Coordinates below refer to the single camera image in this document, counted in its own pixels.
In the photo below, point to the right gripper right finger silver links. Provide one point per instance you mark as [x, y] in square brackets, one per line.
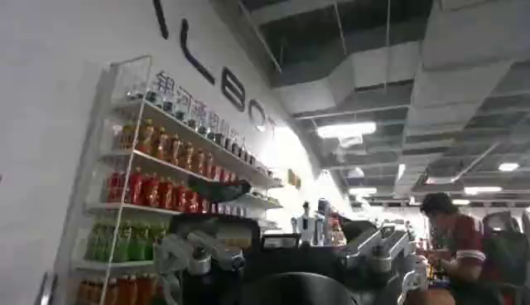
[379, 250]

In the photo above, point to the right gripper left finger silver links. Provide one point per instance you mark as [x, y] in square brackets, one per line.
[215, 253]

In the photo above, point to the rectangular ceiling light panel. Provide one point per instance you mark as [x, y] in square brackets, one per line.
[482, 190]
[508, 166]
[362, 191]
[346, 129]

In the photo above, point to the small black monitor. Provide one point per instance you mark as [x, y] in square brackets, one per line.
[280, 241]

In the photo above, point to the white humanoid robot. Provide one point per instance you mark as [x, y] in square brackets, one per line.
[306, 226]

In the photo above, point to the white shelf rack with bottles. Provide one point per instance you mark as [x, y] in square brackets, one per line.
[165, 186]

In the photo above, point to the person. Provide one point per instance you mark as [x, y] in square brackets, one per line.
[463, 244]

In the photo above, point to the dark office chair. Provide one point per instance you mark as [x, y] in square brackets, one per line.
[507, 248]

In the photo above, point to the grey ceiling air duct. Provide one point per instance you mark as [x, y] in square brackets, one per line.
[372, 78]

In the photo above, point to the black wall lettering sign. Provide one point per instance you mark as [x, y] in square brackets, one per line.
[215, 70]

